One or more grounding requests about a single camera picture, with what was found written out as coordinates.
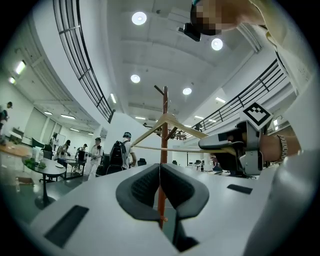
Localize long wooden table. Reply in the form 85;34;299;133
0;142;33;158

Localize black head camera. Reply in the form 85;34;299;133
183;22;202;42

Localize round pedestal table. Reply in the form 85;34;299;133
23;158;67;209

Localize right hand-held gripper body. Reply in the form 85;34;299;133
239;101;273;176

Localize silver wristwatch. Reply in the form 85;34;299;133
276;134;289;163

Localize person's head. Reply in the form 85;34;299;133
189;0;266;36

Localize red-brown wooden coat rack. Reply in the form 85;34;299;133
153;84;180;230

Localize green plants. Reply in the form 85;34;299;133
24;158;48;170

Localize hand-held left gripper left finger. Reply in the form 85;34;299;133
14;162;181;256

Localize group of rectangular ceiling lights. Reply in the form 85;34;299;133
7;59;280;141

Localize person's right forearm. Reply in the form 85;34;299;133
259;134;302;164

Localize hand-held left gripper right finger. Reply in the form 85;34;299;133
159;162;276;256

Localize light wooden hanger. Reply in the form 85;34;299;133
130;112;237;155

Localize flat cardboard box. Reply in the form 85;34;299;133
14;176;35;186

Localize black backpack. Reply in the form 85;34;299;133
109;140;127;167

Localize person's cream shirt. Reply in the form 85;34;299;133
249;0;316;93

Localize black balcony railing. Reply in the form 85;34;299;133
53;0;116;124
192;58;288;133

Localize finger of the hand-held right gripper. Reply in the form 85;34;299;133
214;147;245;176
198;127;247;150

